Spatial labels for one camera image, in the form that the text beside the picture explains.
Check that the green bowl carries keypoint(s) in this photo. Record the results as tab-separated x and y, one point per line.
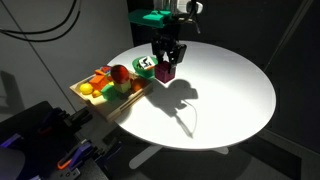
136	68

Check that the yellow-green cube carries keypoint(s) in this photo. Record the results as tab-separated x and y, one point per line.
122	87

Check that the pink block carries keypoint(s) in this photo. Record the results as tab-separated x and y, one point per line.
164	73

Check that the wooden tray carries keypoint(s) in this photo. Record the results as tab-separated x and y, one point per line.
115	106

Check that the green block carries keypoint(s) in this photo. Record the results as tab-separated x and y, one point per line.
109	93

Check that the orange block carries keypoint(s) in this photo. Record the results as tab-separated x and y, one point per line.
98	82

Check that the orange ball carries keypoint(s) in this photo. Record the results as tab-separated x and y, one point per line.
138	85

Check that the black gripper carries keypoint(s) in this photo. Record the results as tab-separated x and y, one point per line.
166	35

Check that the black white printed cube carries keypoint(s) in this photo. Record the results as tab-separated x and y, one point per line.
146	62

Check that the yellow ball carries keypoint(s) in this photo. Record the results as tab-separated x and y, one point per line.
86	88

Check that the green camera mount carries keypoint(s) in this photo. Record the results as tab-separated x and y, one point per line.
150	17

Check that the black perforated board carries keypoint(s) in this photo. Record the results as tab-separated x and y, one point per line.
63	173

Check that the small orange piece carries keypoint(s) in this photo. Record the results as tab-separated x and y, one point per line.
96	93

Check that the white rounded object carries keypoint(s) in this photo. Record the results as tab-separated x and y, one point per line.
10	165

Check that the red ball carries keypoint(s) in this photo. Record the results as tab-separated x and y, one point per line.
120	74

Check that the multicolour printed cube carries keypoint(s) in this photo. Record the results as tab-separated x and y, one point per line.
104	70

